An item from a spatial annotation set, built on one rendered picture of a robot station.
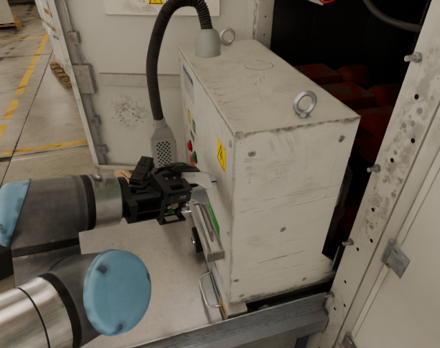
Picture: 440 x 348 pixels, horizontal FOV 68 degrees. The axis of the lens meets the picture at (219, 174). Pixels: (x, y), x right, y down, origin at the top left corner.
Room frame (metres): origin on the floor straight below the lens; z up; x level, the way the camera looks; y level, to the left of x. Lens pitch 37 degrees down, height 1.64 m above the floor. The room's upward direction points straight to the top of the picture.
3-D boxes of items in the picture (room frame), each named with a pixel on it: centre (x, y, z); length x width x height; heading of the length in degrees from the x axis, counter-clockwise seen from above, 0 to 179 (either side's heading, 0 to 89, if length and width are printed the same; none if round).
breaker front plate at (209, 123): (0.67, 0.05, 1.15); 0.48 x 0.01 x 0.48; 16
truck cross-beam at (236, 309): (0.67, 0.03, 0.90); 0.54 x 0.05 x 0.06; 16
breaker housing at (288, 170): (0.74, -0.20, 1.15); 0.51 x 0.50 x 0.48; 106
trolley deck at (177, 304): (0.65, 0.13, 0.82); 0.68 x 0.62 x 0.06; 106
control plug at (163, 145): (0.85, 0.17, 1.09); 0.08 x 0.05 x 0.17; 106
